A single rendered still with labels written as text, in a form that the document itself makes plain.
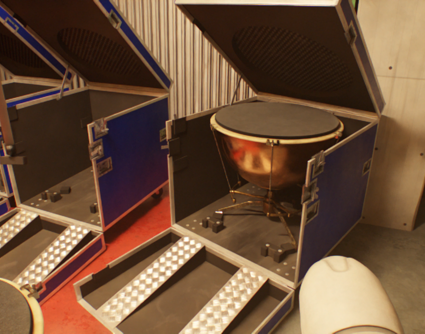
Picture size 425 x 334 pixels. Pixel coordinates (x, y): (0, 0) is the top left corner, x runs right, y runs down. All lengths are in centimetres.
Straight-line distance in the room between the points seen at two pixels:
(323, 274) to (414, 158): 256
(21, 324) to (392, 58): 263
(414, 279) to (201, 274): 143
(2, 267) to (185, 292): 128
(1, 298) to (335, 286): 109
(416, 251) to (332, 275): 257
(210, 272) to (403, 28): 209
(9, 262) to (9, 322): 171
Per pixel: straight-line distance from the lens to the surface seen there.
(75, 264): 270
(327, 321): 56
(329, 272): 62
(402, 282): 281
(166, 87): 322
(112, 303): 242
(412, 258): 308
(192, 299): 239
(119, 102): 358
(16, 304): 137
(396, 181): 319
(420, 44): 294
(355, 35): 208
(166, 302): 239
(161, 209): 335
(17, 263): 296
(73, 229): 291
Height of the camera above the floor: 165
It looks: 23 degrees down
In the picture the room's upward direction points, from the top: 1 degrees clockwise
